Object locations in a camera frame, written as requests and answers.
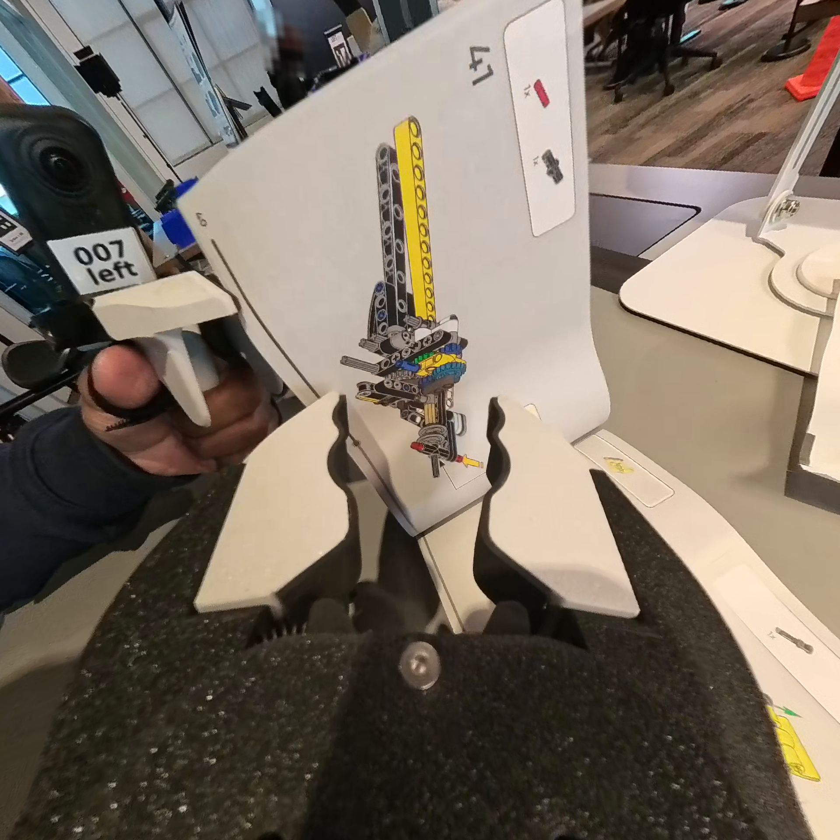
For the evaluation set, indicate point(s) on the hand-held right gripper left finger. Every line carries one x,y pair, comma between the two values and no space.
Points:
282,525

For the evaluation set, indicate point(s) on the orange traffic cone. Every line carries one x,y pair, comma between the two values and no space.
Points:
817,72

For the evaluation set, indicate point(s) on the person's left hand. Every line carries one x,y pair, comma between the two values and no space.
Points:
170,446

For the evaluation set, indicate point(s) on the person's left forearm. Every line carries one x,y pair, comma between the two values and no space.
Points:
52,499

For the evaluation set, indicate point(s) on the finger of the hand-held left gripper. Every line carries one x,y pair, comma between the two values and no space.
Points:
164,305
239,341

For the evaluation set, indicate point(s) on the white poster board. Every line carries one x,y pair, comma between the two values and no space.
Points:
197,65

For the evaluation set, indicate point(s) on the white lamp base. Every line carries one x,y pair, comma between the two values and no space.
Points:
709,295

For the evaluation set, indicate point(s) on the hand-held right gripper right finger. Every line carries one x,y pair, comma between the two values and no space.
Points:
551,525

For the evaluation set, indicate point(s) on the lego instruction booklet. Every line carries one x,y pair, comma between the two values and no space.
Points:
328,229

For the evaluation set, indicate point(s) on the black box on stand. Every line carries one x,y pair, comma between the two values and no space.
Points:
97,71

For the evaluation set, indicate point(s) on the crumpled white paper bag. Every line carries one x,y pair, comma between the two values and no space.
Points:
827,420

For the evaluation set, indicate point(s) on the black office chair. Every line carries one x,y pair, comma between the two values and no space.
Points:
656,39

